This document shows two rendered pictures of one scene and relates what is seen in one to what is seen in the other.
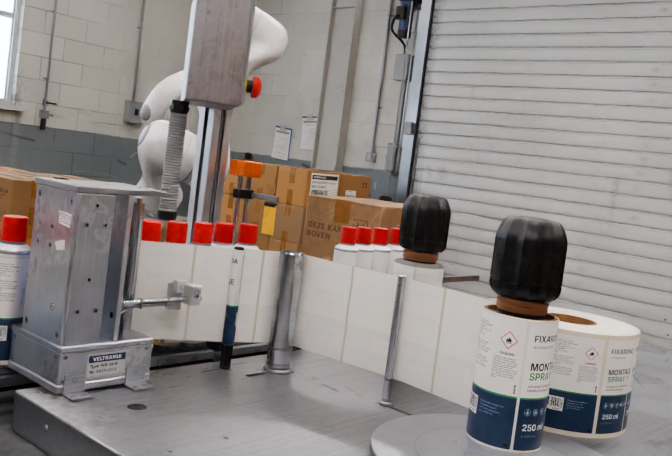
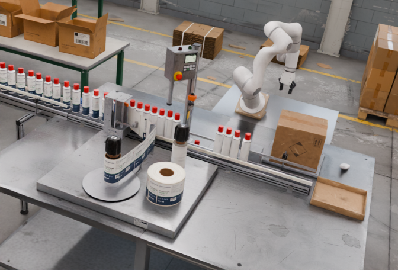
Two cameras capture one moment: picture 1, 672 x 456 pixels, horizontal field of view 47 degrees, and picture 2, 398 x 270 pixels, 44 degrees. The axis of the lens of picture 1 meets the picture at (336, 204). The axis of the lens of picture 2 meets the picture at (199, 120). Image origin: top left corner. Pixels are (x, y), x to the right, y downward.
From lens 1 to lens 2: 273 cm
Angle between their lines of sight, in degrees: 68
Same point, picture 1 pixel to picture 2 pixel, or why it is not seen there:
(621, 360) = (153, 185)
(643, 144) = not seen: outside the picture
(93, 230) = (108, 105)
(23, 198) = (382, 57)
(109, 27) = not seen: outside the picture
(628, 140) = not seen: outside the picture
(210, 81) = (167, 73)
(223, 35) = (169, 61)
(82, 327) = (106, 122)
